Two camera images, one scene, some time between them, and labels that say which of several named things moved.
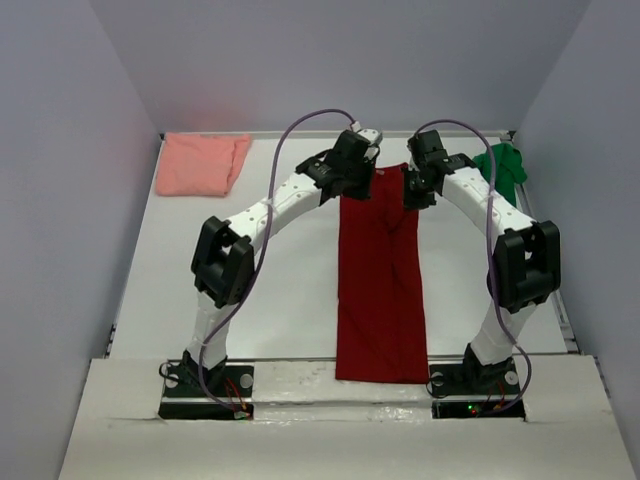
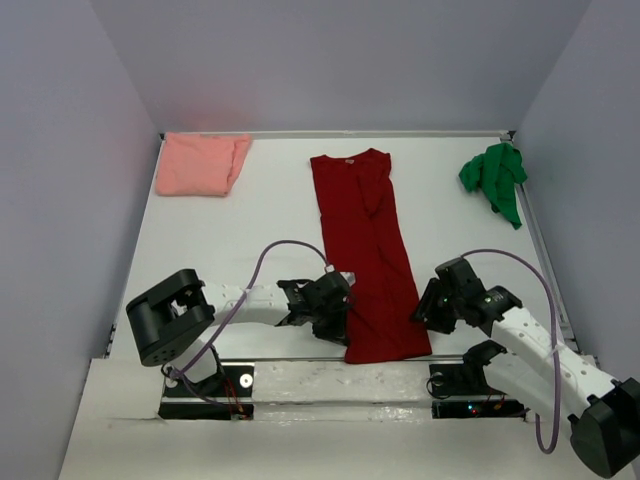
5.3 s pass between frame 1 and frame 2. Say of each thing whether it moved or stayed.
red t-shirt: moved
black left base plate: stayed
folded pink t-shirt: stayed
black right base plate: stayed
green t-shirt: stayed
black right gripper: moved
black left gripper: moved
